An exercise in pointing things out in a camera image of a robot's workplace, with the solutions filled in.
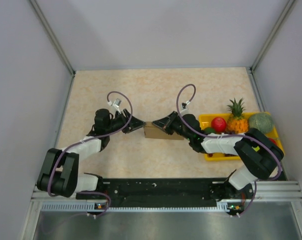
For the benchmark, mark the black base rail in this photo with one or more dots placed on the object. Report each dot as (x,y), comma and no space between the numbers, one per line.
(171,192)

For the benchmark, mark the red tomato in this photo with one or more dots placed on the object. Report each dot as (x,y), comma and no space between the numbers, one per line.
(274,143)

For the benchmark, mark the orange pineapple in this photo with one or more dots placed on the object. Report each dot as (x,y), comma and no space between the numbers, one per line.
(236,122)

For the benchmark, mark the yellow plastic tray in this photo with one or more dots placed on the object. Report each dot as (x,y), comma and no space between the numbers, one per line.
(205,121)

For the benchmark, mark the right aluminium frame post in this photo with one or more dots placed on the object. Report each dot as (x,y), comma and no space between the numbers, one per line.
(285,13)

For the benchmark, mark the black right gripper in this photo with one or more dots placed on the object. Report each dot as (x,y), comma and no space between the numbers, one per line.
(164,123)

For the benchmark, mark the left aluminium frame post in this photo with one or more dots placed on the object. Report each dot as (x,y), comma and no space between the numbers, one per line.
(51,36)

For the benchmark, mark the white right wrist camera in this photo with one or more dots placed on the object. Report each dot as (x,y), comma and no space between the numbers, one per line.
(184,106)

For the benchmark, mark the brown cardboard box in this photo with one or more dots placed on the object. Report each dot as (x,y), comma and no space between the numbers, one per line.
(153,132)

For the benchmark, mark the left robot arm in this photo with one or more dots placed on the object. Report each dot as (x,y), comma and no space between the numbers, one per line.
(59,174)

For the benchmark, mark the green melon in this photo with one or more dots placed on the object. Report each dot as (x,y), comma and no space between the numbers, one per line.
(261,121)

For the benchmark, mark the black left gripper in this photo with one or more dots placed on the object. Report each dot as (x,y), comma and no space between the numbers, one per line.
(132,124)

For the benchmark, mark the aluminium frame post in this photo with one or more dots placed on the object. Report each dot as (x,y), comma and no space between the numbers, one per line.
(51,36)
(285,13)

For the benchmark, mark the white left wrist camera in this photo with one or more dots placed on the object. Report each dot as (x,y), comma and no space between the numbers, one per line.
(115,106)

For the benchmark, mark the red apple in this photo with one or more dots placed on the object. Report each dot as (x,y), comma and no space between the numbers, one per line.
(219,124)

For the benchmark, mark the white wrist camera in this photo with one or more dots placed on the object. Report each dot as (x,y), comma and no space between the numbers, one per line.
(115,106)
(184,106)

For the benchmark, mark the green lime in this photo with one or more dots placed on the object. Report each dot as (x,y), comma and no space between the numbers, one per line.
(209,130)

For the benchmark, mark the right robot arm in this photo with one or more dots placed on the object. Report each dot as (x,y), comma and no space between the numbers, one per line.
(260,156)

